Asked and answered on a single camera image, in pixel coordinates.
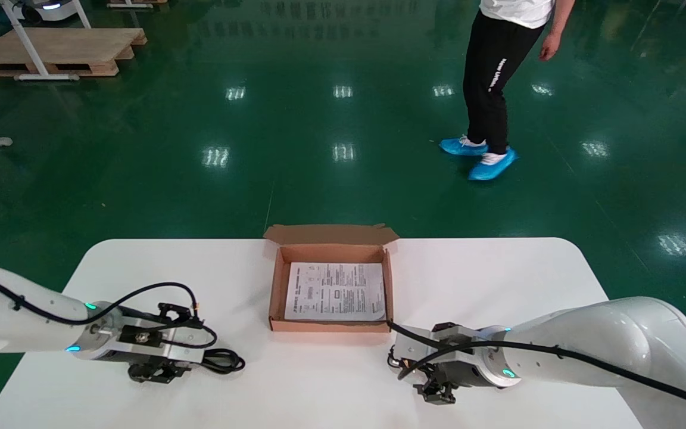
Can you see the person in white shirt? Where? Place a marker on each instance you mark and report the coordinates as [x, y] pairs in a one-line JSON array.
[[492, 65]]

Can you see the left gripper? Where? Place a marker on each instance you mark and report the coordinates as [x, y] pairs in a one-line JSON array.
[[140, 345]]

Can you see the brown cardboard storage box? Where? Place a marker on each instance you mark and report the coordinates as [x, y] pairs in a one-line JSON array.
[[331, 326]]

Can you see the white metal table frame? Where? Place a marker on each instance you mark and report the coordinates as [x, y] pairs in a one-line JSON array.
[[23, 42]]

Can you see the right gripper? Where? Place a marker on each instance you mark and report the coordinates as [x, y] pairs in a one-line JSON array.
[[468, 372]]

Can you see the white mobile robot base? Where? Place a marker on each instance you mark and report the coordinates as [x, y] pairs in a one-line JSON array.
[[51, 13]]

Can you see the white printed instruction sheet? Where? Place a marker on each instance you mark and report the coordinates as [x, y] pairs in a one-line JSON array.
[[334, 292]]

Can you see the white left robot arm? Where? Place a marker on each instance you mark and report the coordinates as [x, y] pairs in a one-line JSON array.
[[9, 316]]

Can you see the large wooden pallet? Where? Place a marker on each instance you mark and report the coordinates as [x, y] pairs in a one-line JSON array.
[[69, 50]]

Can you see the bystander bare forearm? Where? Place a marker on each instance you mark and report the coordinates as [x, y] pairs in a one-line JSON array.
[[562, 15]]

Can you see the bystander bare hand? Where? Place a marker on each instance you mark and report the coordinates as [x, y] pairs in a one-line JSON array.
[[549, 46]]

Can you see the small wooden pallet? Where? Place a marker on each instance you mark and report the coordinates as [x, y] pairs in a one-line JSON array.
[[134, 3]]

